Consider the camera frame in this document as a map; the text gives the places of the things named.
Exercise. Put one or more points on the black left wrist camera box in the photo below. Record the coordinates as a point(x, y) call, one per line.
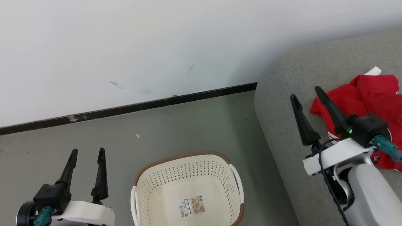
point(50, 196)

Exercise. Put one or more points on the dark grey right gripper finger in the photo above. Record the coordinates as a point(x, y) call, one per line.
point(334, 114)
point(306, 131)

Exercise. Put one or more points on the paper label sticker with barcode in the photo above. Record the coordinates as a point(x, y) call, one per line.
point(192, 206)

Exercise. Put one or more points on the black round left gripper motor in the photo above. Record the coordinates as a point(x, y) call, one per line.
point(25, 215)

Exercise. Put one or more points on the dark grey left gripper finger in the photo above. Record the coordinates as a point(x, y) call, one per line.
point(101, 182)
point(67, 174)

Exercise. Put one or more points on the black wall baseboard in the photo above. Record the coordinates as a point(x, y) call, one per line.
point(125, 109)

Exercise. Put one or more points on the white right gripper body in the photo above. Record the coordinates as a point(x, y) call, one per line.
point(336, 153)

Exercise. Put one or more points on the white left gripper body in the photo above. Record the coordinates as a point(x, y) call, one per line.
point(81, 213)

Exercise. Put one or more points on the teal right camera connector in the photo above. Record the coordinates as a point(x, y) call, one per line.
point(384, 144)

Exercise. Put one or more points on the teal left camera connector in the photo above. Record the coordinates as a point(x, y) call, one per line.
point(42, 218)

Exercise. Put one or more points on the red jersey with white stripes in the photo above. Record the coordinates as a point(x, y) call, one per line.
point(320, 110)

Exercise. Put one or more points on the grey fabric sofa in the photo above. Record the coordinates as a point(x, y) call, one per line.
point(282, 125)

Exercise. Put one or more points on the teal camera connector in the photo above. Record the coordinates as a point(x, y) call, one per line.
point(42, 218)
point(384, 144)

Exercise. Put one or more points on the cream perforated laundry basket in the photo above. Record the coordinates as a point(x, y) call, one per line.
point(157, 188)

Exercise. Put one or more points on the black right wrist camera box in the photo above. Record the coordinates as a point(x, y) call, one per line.
point(370, 130)

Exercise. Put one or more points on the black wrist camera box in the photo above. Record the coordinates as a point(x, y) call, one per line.
point(370, 130)
point(50, 196)

